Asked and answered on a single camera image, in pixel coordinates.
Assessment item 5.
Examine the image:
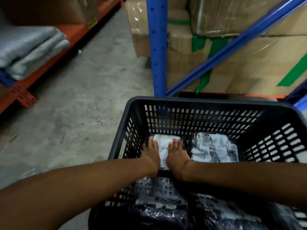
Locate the person's right forearm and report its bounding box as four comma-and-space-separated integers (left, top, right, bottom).
175, 160, 307, 209

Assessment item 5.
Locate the brown cardboard box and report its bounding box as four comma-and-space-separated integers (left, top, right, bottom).
0, 0, 101, 27

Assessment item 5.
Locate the person's left hand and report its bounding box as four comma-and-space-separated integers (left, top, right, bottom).
140, 137, 161, 176

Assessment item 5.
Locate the person's right hand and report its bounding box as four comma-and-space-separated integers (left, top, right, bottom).
166, 138, 192, 182

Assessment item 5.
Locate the orange steel shelf rack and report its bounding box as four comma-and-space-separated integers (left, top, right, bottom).
0, 0, 125, 115

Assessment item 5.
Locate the black plastic basket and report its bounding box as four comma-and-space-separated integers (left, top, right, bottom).
88, 96, 307, 230

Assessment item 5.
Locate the black plastic-wrapped package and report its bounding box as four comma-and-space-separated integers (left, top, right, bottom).
188, 132, 239, 163

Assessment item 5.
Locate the cardboard box with green tape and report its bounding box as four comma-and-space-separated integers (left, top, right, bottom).
166, 21, 307, 96

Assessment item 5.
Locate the stack of grey folded bags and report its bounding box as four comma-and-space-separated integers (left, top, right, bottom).
0, 7, 70, 81

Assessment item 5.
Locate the blue steel shelf rack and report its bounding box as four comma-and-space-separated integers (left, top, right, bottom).
146, 0, 307, 110

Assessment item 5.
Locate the plastic-wrapped cardboard box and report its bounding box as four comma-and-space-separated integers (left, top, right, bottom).
125, 0, 151, 58

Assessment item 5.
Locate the dark plastic-wrapped package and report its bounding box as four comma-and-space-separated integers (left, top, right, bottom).
128, 177, 192, 230
192, 193, 271, 230

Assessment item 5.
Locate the person's left forearm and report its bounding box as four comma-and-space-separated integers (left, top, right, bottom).
0, 157, 159, 230

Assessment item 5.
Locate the large taped cardboard box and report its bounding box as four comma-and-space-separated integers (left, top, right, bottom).
187, 0, 307, 38

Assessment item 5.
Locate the white labelled plastic-wrapped package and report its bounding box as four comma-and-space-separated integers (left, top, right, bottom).
153, 134, 181, 170

